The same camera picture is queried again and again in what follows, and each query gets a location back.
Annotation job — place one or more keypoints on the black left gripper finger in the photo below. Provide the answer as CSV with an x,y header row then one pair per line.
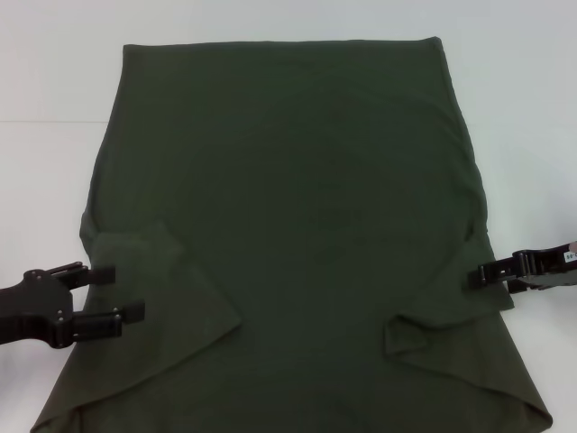
x,y
90,276
99,324

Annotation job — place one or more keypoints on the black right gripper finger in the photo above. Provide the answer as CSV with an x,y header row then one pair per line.
x,y
500,273

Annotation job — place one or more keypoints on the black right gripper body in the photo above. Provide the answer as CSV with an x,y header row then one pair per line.
x,y
554,275

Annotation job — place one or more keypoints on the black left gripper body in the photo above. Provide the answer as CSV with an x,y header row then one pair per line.
x,y
36,311

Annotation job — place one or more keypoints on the dark green shirt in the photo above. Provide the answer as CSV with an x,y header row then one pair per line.
x,y
288,180

